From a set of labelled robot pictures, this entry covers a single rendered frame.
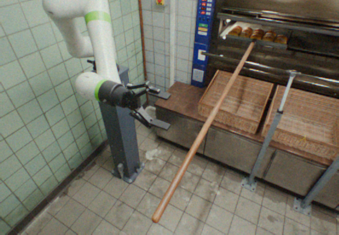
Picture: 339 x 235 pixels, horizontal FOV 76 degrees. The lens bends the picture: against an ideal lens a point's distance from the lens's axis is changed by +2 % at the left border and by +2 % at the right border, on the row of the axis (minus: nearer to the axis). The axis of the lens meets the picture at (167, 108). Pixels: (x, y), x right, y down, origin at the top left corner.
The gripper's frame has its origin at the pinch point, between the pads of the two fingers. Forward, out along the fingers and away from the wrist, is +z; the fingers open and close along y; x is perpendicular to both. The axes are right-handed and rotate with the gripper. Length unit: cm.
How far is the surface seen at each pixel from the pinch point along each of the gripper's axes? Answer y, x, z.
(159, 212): 31.2, 17.9, 6.8
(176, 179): 30.9, 3.4, 6.5
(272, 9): 1, -152, 13
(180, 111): 91, -101, -40
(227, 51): 44, -156, -16
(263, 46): 32, -154, 15
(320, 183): 109, -93, 89
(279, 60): 42, -156, 32
